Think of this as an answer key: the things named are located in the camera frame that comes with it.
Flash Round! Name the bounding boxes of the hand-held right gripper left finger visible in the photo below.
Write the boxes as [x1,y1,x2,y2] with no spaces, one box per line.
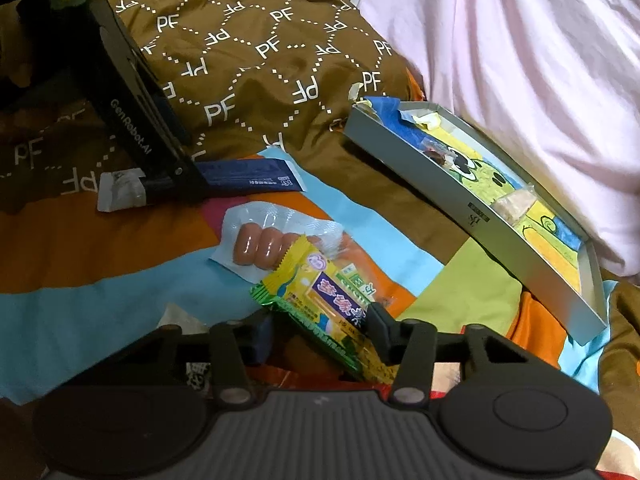
[85,310,275,406]

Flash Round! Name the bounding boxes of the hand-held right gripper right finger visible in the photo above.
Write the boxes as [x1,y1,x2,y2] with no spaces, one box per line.
[366,302,551,405]

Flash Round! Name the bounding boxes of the clear sausage packet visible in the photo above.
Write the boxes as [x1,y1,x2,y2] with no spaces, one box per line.
[209,204,373,288]

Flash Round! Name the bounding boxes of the white nougat bar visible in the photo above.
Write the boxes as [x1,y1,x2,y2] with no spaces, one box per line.
[492,185,537,224]

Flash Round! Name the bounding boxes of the dark blue sachet packet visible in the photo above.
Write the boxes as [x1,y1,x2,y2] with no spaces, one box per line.
[96,157,307,213]

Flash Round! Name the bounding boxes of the pink cloth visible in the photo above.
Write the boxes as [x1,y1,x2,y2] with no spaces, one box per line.
[332,0,640,278]

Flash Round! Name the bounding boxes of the grey box with cartoon lining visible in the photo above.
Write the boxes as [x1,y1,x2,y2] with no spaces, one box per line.
[342,95,608,346]

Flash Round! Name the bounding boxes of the dark candy in clear wrapper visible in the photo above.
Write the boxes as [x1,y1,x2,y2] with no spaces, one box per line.
[421,139,452,167]

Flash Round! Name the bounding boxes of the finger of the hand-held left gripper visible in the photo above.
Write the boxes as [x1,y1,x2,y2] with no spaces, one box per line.
[151,90,194,161]
[142,157,213,204]

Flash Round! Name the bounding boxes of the yellow green snack packet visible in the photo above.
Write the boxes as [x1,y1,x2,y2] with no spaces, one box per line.
[250,234,401,386]

